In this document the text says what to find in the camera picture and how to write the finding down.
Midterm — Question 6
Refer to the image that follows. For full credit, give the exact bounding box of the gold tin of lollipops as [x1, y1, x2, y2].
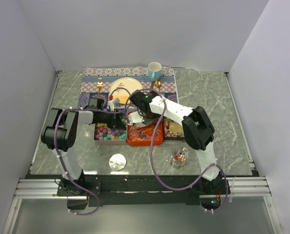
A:
[163, 117, 185, 142]

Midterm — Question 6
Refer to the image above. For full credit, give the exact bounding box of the clear jar lid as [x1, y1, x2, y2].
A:
[109, 154, 126, 171]

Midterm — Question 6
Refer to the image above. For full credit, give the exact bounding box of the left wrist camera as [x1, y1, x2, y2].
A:
[107, 98, 120, 112]

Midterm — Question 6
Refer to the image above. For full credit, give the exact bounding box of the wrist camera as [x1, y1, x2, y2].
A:
[127, 112, 145, 128]
[107, 98, 120, 112]

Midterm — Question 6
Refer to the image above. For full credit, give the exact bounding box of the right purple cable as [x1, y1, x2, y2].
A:
[124, 89, 229, 213]

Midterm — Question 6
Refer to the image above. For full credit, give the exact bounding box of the purple cable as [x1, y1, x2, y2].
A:
[54, 87, 133, 216]
[124, 89, 229, 213]

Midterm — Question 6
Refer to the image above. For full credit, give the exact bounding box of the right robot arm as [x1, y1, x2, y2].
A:
[128, 90, 220, 195]

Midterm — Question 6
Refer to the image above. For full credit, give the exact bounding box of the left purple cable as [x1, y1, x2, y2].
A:
[54, 87, 133, 216]

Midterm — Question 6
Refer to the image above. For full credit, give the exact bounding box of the orange tin of lollipops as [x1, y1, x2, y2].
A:
[127, 111, 163, 146]

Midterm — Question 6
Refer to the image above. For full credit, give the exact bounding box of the blue mug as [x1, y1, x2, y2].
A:
[148, 62, 162, 81]

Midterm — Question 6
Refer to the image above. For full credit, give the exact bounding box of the silver tin of star candies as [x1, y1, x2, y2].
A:
[93, 114, 127, 145]

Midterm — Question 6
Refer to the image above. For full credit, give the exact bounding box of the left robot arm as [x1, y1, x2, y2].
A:
[41, 97, 126, 196]

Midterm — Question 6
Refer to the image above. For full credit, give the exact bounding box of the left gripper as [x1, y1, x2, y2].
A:
[98, 109, 127, 131]

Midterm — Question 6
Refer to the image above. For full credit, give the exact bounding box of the gold spoon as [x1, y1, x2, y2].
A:
[154, 80, 162, 93]

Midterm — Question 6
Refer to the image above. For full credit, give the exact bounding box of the cream and orange plate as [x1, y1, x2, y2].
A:
[109, 78, 143, 104]

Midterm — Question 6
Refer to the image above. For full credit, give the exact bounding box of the aluminium rail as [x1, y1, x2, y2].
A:
[13, 177, 271, 199]

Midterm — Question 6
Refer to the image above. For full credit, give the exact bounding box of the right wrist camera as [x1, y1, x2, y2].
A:
[127, 112, 145, 128]

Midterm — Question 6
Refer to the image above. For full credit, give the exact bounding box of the gold fork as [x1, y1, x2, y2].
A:
[97, 77, 103, 98]

